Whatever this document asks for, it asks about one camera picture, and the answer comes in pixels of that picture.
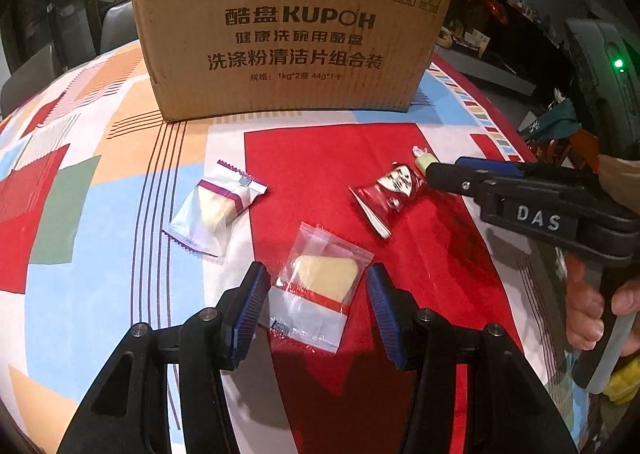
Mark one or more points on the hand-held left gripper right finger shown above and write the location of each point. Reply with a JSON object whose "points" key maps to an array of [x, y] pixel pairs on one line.
{"points": [[387, 319]]}

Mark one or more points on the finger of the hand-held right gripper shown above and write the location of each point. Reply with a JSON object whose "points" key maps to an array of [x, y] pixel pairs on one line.
{"points": [[480, 164], [450, 178]]}

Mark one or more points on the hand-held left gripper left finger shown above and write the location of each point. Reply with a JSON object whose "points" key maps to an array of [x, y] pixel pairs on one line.
{"points": [[247, 319]]}

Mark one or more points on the pale green candy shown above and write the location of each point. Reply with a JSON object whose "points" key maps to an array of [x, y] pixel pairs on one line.
{"points": [[424, 162]]}

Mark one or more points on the red and white snack packet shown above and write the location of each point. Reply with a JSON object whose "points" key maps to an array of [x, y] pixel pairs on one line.
{"points": [[390, 194]]}

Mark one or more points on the red striped clear cake packet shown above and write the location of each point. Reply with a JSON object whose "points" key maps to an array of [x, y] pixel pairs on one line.
{"points": [[320, 279]]}

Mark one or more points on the brown cardboard box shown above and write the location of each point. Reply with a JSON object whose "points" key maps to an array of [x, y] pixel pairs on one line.
{"points": [[300, 83]]}

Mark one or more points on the person's right hand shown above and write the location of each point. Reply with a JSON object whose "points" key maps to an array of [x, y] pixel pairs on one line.
{"points": [[582, 304]]}

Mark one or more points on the red wooden chair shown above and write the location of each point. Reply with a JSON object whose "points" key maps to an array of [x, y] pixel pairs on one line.
{"points": [[575, 148]]}

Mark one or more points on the green bag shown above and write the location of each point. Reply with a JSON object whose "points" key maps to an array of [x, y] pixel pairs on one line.
{"points": [[555, 118]]}

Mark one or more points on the purple striped clear cake packet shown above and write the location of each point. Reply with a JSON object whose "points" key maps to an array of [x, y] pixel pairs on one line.
{"points": [[210, 214]]}

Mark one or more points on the white low bench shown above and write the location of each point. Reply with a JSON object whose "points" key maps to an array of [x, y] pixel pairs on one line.
{"points": [[465, 42]]}

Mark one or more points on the grey dining chair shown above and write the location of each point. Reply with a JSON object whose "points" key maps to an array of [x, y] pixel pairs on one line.
{"points": [[30, 76], [117, 21]]}

